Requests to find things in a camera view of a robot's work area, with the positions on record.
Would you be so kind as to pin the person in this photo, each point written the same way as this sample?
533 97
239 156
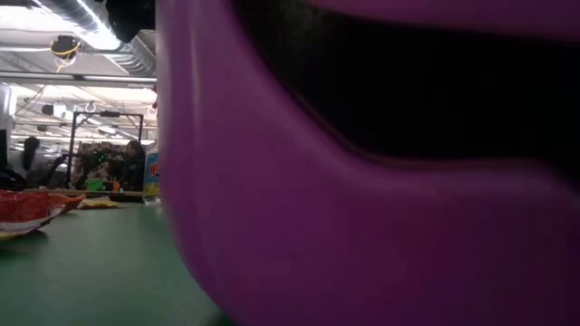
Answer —
31 151
135 163

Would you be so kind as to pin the spray bottle with red trigger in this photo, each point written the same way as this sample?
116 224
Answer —
151 174

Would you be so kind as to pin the green object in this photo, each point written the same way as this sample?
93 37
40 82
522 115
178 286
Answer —
95 185

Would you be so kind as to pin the purple pumpkin bucket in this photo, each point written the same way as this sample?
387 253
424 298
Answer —
362 226

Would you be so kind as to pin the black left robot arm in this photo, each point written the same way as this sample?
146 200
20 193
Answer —
131 18

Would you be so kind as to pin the black metal frame stand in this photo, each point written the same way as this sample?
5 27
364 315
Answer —
71 149

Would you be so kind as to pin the yellow sour candy packet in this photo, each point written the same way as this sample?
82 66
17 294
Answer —
97 204

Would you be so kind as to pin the orange Reese's packet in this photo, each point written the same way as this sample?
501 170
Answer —
68 201

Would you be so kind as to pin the red candy wrapper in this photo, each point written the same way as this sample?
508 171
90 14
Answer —
22 208

